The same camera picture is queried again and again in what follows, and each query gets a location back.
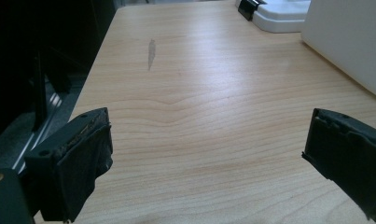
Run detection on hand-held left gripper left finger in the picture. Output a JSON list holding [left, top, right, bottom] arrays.
[[23, 106, 114, 223]]

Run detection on white plastic base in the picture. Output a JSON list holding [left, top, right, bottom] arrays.
[[235, 0, 312, 34]]

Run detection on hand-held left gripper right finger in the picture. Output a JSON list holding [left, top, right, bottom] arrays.
[[301, 107, 376, 224]]

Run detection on black clip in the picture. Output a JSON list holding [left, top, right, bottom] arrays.
[[237, 0, 268, 22]]

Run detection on white box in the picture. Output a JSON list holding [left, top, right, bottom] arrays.
[[300, 0, 376, 102]]

